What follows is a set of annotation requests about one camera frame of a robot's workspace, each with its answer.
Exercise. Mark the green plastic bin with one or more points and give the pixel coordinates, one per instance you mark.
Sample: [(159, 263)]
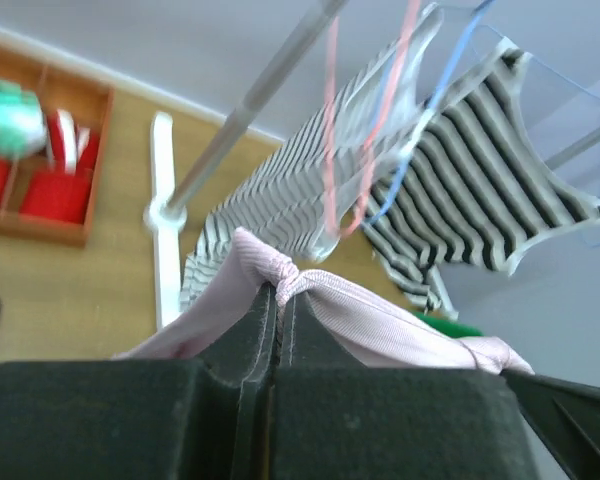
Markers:
[(449, 328)]

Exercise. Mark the right red sock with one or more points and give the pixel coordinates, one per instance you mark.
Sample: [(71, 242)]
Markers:
[(57, 196)]

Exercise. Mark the wide striped tank top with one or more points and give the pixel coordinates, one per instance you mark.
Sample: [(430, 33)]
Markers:
[(475, 191)]

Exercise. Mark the pink wire hanger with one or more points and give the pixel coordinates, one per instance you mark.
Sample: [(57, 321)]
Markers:
[(362, 116)]

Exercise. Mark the thin striped tank top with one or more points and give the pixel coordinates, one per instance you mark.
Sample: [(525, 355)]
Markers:
[(281, 202)]

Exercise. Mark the mauve tank top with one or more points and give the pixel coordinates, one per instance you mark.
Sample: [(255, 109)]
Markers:
[(375, 331)]

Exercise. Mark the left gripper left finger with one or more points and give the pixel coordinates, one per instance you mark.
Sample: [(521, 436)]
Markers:
[(199, 418)]

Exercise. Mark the orange compartment tray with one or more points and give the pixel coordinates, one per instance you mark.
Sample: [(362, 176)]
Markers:
[(90, 103)]

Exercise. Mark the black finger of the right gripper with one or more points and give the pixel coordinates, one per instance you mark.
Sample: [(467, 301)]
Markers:
[(565, 416)]

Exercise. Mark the red white striped sock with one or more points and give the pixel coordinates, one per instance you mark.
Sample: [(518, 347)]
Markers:
[(71, 148)]

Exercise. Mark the middle blue wire hanger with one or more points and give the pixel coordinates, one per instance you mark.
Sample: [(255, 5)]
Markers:
[(431, 109)]

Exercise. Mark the white metal clothes rack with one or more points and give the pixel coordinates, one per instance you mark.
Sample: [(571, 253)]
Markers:
[(166, 214)]

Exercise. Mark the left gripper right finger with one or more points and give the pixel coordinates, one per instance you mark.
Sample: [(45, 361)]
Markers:
[(334, 418)]

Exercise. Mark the green white sock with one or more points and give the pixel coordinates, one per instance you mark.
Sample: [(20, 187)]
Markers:
[(23, 130)]

